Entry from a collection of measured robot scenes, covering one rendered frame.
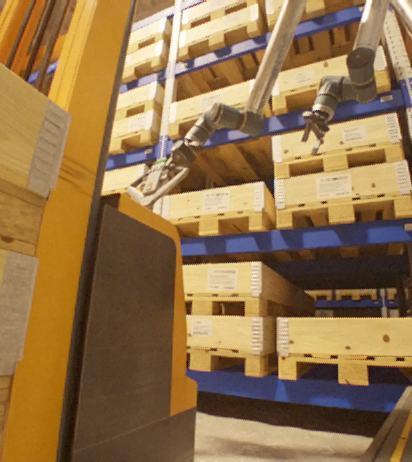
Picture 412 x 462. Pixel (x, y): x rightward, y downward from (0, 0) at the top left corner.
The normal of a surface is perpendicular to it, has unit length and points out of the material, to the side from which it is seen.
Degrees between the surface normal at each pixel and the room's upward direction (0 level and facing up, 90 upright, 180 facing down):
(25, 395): 90
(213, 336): 90
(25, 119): 90
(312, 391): 90
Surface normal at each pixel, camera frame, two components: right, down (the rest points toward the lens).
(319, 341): -0.46, -0.31
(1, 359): 0.89, -0.10
